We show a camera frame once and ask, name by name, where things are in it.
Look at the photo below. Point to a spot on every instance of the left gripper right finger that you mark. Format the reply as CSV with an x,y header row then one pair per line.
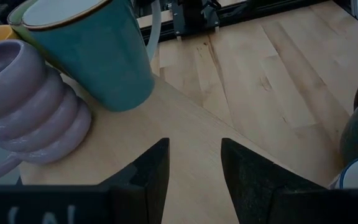
x,y
275,202

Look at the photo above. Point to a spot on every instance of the lilac ringed mug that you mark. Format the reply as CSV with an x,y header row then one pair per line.
x,y
26,102

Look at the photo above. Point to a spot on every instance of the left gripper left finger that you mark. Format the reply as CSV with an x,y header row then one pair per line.
x,y
104,205

